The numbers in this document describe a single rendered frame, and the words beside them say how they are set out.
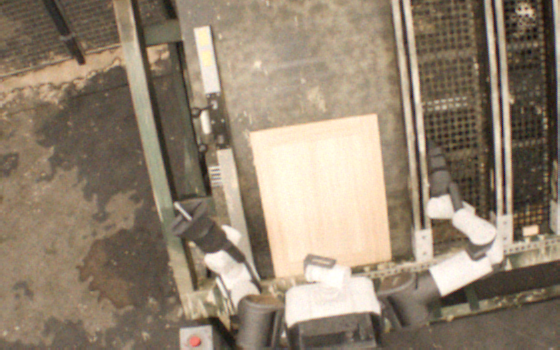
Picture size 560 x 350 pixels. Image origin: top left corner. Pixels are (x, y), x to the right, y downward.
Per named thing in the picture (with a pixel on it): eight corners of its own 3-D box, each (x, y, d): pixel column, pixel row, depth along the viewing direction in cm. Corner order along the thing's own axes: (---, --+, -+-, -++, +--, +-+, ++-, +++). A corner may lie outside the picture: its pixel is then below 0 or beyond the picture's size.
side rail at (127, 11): (183, 280, 222) (179, 294, 212) (120, -3, 189) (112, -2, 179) (197, 278, 222) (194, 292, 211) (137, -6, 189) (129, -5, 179)
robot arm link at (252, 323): (261, 329, 173) (270, 348, 160) (233, 327, 171) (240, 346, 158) (267, 295, 172) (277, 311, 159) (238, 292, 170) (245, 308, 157)
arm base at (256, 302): (275, 340, 171) (281, 356, 160) (234, 336, 169) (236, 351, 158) (283, 295, 170) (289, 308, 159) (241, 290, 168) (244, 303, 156)
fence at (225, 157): (244, 279, 216) (244, 285, 212) (195, 27, 187) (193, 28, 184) (257, 278, 215) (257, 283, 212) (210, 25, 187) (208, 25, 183)
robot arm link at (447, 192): (445, 193, 194) (452, 223, 188) (420, 191, 190) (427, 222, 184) (464, 178, 185) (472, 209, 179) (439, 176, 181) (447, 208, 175)
